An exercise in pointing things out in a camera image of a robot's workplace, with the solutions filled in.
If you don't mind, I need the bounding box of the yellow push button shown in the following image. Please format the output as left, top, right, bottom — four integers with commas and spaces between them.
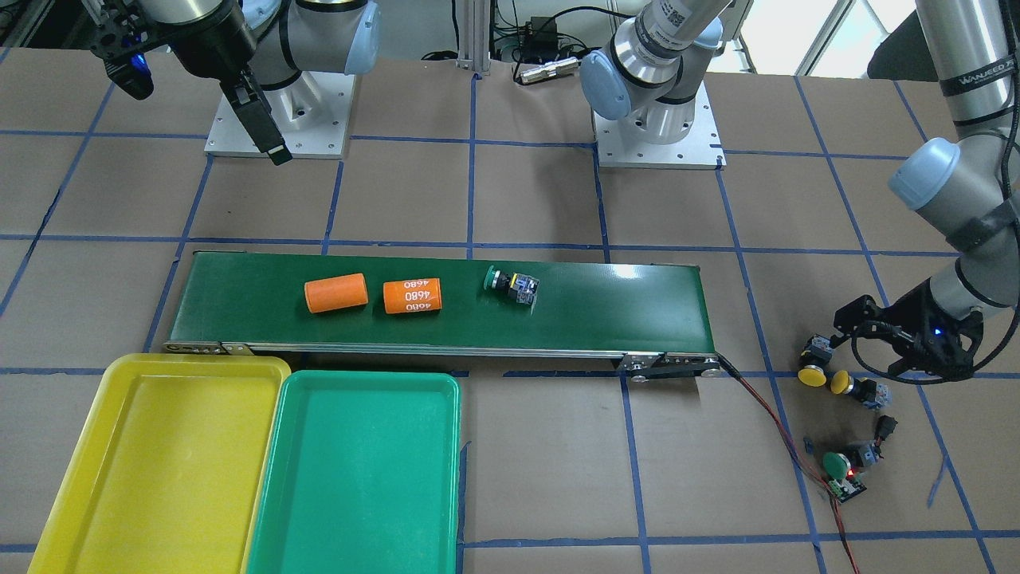
797, 334, 834, 387
828, 371, 893, 410

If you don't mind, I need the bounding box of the aluminium frame post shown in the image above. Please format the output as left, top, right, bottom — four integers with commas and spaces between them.
454, 1, 494, 77

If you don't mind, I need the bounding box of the red black power cable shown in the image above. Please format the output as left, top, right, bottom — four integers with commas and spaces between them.
713, 351, 863, 574

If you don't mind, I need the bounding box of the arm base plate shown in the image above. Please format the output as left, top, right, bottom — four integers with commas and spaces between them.
204, 72, 360, 160
591, 84, 728, 170

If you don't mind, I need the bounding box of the plain orange cylinder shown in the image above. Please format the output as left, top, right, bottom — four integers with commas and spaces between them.
304, 273, 369, 315

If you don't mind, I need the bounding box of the yellow plastic tray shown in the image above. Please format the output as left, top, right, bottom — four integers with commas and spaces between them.
29, 353, 291, 573

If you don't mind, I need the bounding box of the green conveyor belt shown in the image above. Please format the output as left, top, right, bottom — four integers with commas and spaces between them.
163, 250, 721, 380

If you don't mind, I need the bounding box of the green push button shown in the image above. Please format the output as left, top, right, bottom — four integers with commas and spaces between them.
482, 265, 539, 306

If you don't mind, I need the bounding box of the green button on circuit board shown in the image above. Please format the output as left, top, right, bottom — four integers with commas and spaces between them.
821, 441, 882, 504

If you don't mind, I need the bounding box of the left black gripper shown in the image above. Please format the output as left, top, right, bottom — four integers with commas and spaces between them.
832, 295, 984, 383

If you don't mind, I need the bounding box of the green plastic tray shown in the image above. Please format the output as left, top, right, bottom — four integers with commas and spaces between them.
245, 370, 461, 573

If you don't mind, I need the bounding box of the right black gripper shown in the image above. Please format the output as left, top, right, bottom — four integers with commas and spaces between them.
84, 1, 292, 166

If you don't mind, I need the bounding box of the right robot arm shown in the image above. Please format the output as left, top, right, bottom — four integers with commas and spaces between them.
84, 1, 383, 166

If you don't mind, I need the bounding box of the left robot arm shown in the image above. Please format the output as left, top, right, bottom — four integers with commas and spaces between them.
580, 1, 1018, 387

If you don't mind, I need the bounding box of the orange cylinder labelled 4680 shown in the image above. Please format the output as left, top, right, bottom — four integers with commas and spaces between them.
383, 277, 443, 315

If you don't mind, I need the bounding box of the small black connector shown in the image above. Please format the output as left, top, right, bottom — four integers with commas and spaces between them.
873, 415, 897, 446

